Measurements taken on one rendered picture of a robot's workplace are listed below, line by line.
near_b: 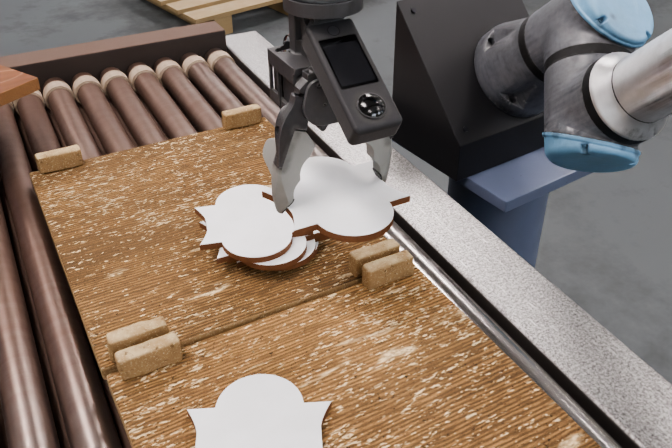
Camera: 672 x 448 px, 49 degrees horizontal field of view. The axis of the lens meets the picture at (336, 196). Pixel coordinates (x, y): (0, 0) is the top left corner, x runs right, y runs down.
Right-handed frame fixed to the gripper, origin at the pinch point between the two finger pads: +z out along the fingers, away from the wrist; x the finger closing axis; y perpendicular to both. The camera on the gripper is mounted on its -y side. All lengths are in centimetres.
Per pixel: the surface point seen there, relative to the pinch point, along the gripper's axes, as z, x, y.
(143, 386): 12.0, 22.4, -3.9
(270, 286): 11.9, 6.2, 3.7
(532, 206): 27, -46, 19
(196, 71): 13, -7, 67
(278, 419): 11.3, 13.1, -13.9
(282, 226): 8.4, 2.3, 8.9
